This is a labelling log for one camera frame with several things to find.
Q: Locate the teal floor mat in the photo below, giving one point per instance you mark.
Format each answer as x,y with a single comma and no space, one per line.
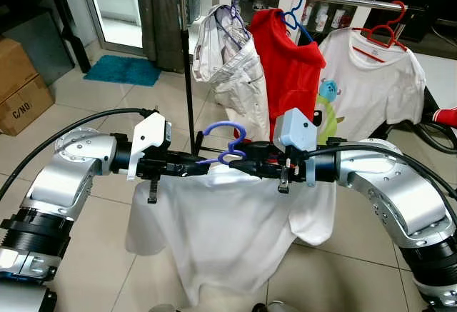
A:
121,71

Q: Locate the blue clothes hanger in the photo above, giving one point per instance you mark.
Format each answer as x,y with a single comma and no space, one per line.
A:
301,26

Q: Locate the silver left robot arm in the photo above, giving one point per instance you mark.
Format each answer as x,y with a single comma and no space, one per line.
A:
64,169

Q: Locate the dark grey curtain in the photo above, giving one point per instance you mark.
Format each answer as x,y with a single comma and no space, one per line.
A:
161,12

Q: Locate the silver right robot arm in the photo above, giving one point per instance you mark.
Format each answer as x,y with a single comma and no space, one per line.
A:
400,198

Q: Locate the cardboard box printed C/NO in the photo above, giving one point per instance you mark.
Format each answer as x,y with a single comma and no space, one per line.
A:
25,108

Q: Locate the brown cardboard box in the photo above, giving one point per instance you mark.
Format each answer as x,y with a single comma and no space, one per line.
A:
14,66

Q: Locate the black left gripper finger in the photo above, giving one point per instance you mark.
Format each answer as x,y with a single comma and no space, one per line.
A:
189,159
189,170

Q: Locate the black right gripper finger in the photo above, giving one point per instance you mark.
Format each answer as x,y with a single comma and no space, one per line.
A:
243,173
240,162

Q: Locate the white framed glass door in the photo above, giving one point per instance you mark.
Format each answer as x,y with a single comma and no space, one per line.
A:
114,1

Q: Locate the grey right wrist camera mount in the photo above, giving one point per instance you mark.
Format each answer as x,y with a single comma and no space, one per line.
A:
296,130

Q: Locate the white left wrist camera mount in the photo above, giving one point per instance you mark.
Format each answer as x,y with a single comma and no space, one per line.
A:
150,133

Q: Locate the dark purple clothes hanger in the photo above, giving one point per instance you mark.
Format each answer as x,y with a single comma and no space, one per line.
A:
232,23

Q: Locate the red t-shirt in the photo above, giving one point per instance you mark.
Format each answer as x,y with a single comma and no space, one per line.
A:
285,69

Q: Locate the grey right robot foot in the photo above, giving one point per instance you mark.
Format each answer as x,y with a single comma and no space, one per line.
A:
284,306

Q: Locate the large white table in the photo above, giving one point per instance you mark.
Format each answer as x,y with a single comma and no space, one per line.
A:
443,76

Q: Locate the lilac plastic clothes hanger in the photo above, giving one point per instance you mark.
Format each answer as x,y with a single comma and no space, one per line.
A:
225,123

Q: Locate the white monster print t-shirt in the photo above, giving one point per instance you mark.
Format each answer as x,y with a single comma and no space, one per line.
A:
378,91

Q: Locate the plain white t-shirt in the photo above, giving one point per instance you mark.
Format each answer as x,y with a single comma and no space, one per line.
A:
221,233

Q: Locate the red clothes hanger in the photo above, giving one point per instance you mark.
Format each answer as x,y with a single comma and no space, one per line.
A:
385,32

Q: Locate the cream white jacket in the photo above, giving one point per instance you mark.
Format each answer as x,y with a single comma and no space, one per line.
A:
235,76

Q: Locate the grey left robot foot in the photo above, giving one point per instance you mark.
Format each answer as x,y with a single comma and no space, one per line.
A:
163,308

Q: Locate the grey robot foot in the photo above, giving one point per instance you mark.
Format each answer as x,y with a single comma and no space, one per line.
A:
163,308
284,306

